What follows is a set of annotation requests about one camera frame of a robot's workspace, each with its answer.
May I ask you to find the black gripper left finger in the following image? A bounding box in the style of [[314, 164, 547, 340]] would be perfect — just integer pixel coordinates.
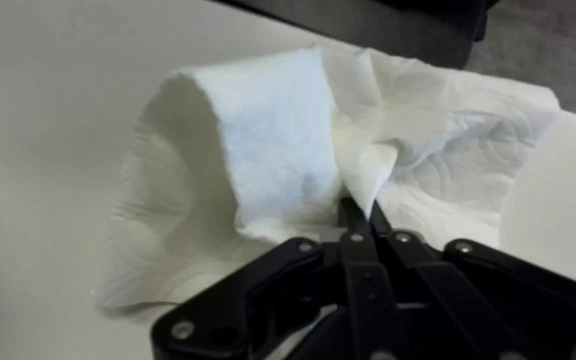
[[150, 202, 401, 360]]

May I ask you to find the white paper napkin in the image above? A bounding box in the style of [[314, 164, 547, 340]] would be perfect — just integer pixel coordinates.
[[95, 47, 559, 311]]

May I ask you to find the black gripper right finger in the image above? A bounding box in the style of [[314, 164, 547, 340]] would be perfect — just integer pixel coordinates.
[[370, 206, 576, 360]]

